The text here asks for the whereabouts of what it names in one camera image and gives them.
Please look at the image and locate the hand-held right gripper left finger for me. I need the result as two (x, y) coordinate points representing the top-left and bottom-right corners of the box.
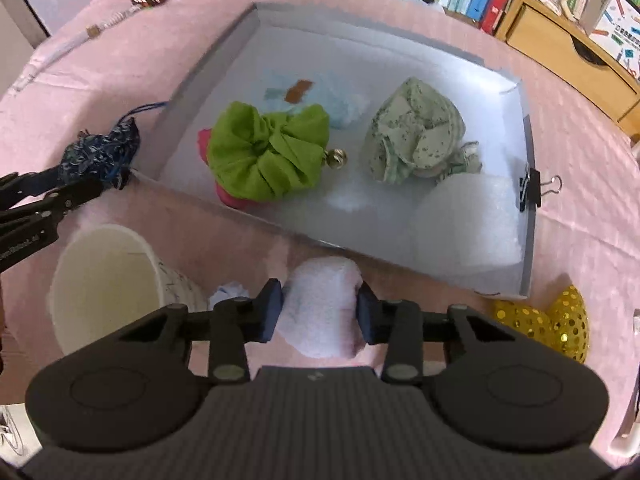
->
(107, 278), (286, 385)

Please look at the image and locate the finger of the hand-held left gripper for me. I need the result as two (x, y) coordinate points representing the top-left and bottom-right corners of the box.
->
(0, 170), (132, 233)
(0, 167), (66, 196)

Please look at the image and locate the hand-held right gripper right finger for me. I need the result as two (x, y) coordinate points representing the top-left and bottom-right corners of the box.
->
(356, 280), (533, 385)

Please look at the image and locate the pinkish white towel roll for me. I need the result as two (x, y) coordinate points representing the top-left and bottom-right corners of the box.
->
(277, 256), (365, 360)

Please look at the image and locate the dark blue patterned scrunchie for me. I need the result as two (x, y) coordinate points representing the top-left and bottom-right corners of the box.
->
(56, 102), (168, 191)

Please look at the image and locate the pink fabric bow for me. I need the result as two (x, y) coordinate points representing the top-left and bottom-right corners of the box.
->
(197, 129), (261, 209)

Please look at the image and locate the white foam block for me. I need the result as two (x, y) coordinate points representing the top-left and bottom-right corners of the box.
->
(410, 172), (523, 273)

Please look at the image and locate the green scrunchie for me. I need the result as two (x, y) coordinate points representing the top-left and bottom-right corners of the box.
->
(206, 101), (331, 204)

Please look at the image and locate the green floral cloth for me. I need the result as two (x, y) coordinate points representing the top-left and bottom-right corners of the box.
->
(363, 77), (483, 184)

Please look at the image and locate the yellow sequin bow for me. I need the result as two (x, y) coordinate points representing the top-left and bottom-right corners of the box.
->
(492, 285), (591, 365)

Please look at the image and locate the light blue cloth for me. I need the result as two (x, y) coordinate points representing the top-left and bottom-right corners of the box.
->
(257, 72), (371, 131)

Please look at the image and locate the white cardboard box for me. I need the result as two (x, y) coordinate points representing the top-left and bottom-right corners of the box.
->
(132, 2), (538, 298)

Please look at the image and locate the crumpled white tissue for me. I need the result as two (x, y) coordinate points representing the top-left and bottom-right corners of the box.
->
(207, 282), (251, 311)

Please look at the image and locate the paper cup with cartoon drawing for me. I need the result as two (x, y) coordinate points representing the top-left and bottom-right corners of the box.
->
(48, 224), (208, 356)

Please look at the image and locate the pink striped tablecloth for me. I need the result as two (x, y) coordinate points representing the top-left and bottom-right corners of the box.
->
(0, 0), (640, 461)

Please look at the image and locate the black binder clip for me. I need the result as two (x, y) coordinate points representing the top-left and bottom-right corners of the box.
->
(517, 167), (562, 211)

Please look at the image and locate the wooden drawer organiser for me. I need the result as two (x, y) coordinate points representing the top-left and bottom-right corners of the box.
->
(495, 0), (640, 136)

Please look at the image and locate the white box with pencil print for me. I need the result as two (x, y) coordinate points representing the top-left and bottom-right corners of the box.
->
(580, 0), (640, 81)

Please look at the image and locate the white braided cable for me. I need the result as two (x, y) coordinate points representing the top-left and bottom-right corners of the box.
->
(12, 7), (138, 93)

